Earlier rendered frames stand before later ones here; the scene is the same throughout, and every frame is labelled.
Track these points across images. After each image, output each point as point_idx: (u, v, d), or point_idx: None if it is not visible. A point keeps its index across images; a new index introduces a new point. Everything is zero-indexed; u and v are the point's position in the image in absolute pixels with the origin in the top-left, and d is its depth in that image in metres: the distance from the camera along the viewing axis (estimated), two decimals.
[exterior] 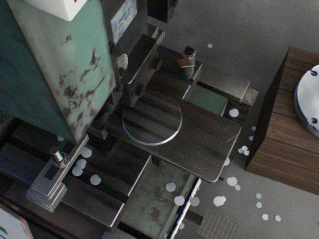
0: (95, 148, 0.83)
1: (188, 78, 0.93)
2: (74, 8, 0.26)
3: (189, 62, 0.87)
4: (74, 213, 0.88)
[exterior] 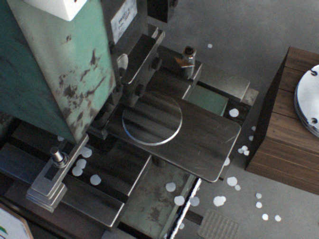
0: (95, 148, 0.83)
1: (188, 78, 0.93)
2: (74, 8, 0.26)
3: (189, 62, 0.87)
4: (74, 213, 0.88)
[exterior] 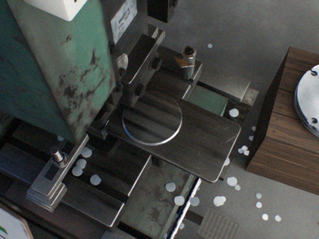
0: (95, 148, 0.83)
1: (188, 78, 0.93)
2: (74, 8, 0.26)
3: (189, 62, 0.87)
4: (74, 213, 0.88)
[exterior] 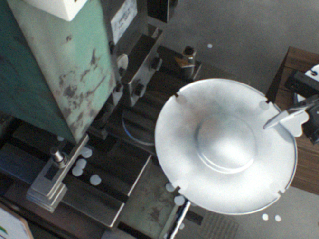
0: (95, 148, 0.83)
1: (188, 78, 0.93)
2: (74, 8, 0.26)
3: (189, 62, 0.87)
4: (74, 213, 0.88)
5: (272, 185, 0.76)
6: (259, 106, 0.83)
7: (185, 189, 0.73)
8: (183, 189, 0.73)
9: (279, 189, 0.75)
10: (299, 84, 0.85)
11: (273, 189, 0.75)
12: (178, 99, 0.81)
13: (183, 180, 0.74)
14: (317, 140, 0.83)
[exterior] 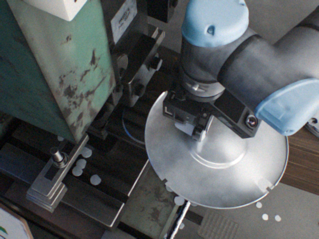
0: (95, 148, 0.83)
1: None
2: (74, 8, 0.26)
3: None
4: (74, 213, 0.88)
5: (261, 181, 0.75)
6: None
7: (172, 182, 0.73)
8: (170, 182, 0.74)
9: (267, 186, 0.75)
10: None
11: (261, 186, 0.75)
12: None
13: (171, 173, 0.74)
14: (167, 107, 0.69)
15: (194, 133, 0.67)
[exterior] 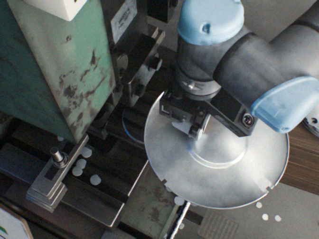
0: (95, 148, 0.83)
1: None
2: (74, 8, 0.26)
3: None
4: (74, 213, 0.88)
5: (261, 180, 0.75)
6: None
7: (172, 183, 0.74)
8: (170, 182, 0.74)
9: (267, 185, 0.75)
10: None
11: (261, 185, 0.75)
12: None
13: (170, 174, 0.75)
14: (164, 106, 0.69)
15: (191, 132, 0.67)
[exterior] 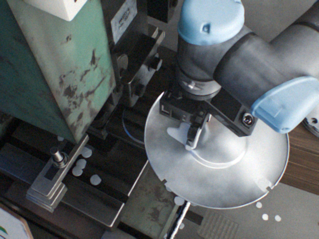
0: (95, 148, 0.83)
1: None
2: (74, 8, 0.26)
3: None
4: (74, 213, 0.88)
5: (261, 180, 0.75)
6: None
7: (172, 183, 0.74)
8: (170, 182, 0.74)
9: (267, 185, 0.75)
10: None
11: (261, 185, 0.75)
12: None
13: (170, 174, 0.75)
14: (164, 105, 0.69)
15: (190, 132, 0.66)
